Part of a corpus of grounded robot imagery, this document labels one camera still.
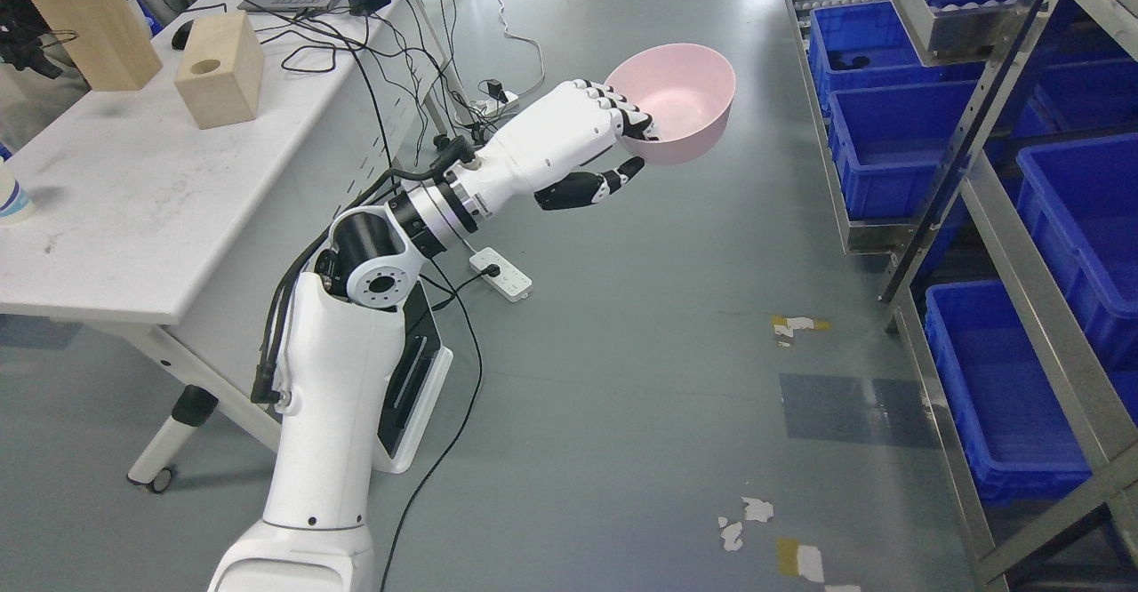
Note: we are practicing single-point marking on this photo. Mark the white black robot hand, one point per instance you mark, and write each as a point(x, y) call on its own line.
point(543, 149)

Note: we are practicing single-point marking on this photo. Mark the pink ikea bowl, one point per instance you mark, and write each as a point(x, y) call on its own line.
point(688, 89)

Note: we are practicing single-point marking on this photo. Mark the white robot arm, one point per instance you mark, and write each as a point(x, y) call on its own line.
point(342, 338)

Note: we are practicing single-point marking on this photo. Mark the steel shelf rack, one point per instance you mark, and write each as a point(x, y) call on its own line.
point(1086, 540)

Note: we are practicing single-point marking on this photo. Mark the white power strip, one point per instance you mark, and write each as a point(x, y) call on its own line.
point(512, 284)

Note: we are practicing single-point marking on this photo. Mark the small wooden block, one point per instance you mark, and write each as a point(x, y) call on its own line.
point(219, 78)

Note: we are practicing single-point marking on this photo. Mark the white office desk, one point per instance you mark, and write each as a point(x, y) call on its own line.
point(173, 238)

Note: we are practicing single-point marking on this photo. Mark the tall wooden block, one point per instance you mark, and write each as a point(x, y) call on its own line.
point(112, 47)

